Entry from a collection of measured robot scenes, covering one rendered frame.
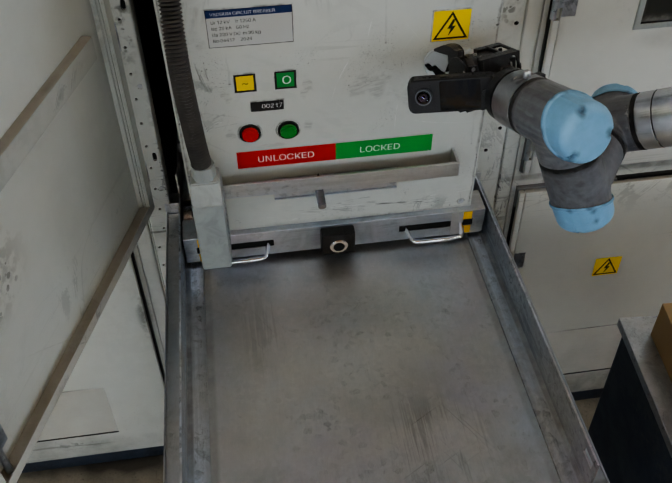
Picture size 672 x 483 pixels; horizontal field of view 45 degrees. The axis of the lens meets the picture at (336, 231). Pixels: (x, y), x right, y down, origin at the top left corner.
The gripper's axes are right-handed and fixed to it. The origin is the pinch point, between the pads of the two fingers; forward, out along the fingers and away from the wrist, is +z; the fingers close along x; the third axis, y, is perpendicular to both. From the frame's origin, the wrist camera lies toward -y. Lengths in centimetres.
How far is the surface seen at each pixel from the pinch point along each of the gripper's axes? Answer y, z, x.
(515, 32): 24.6, 13.6, -3.6
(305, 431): -32, -16, -45
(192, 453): -48, -13, -44
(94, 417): -64, 59, -88
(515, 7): 23.9, 12.6, 1.0
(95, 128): -47, 27, -7
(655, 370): 28, -22, -55
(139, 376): -51, 52, -75
